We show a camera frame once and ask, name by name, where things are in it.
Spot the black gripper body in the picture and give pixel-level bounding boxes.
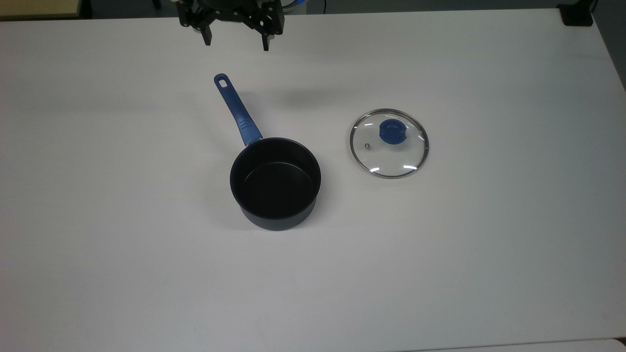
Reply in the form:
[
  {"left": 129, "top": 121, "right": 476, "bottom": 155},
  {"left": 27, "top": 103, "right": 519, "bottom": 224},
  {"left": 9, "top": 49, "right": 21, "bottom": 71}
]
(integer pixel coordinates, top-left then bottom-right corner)
[{"left": 195, "top": 0, "right": 261, "bottom": 23}]

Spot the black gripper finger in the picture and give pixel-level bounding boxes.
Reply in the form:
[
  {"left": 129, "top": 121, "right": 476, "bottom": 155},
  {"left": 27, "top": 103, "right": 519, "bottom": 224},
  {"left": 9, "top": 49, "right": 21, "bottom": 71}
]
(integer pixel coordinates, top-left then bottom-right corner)
[
  {"left": 178, "top": 2, "right": 216, "bottom": 46},
  {"left": 243, "top": 2, "right": 285, "bottom": 52}
]

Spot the glass lid with blue knob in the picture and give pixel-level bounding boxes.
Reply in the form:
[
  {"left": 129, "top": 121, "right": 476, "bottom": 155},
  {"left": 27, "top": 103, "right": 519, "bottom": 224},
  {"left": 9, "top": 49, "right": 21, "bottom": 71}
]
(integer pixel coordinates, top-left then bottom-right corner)
[{"left": 349, "top": 109, "right": 430, "bottom": 179}]

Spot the light wooden board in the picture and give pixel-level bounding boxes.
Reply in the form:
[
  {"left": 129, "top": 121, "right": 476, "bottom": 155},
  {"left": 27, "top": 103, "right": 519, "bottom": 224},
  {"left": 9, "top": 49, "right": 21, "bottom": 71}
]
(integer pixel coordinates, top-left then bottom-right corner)
[{"left": 0, "top": 0, "right": 82, "bottom": 20}]

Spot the black table clamp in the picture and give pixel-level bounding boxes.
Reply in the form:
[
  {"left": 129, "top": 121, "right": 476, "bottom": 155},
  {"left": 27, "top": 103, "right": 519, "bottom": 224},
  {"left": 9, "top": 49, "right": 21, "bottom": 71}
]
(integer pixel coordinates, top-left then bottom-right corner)
[{"left": 559, "top": 0, "right": 595, "bottom": 27}]

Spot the dark saucepan with blue handle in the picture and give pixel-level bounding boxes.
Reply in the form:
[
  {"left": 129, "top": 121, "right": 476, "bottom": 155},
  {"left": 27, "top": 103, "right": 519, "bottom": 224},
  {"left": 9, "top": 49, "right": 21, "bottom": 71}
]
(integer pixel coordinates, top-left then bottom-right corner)
[{"left": 213, "top": 73, "right": 322, "bottom": 231}]

